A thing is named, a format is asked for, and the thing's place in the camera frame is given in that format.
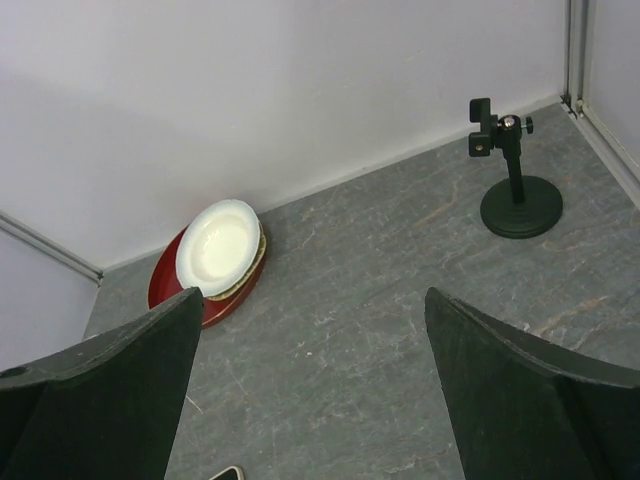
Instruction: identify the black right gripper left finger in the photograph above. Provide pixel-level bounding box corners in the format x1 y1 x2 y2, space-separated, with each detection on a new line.
1 288 204 479

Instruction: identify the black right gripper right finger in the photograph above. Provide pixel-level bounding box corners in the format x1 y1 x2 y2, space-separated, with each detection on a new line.
424 287 639 479

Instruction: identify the pink smartphone black screen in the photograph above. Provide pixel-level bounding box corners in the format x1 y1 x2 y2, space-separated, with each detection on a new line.
209 465 245 480

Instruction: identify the black phone stand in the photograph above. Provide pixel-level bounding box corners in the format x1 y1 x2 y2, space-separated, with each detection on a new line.
468 98 563 240

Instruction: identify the red round tray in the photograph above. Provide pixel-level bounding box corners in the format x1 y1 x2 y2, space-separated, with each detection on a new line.
147 229 266 329

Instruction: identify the white paper plate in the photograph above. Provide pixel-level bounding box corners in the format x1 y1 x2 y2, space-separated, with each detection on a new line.
175 199 260 297

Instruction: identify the patterned plate under white plate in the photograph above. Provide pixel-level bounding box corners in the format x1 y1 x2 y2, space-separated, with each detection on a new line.
208 224 267 301

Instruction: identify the aluminium frame post left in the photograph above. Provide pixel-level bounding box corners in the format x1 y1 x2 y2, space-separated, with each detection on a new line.
1 212 104 286

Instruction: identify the aluminium frame post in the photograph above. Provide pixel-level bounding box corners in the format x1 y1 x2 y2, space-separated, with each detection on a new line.
562 0 639 204
1 212 104 286

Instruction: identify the aluminium frame post right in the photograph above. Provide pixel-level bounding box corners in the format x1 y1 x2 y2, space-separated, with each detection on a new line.
562 0 639 204

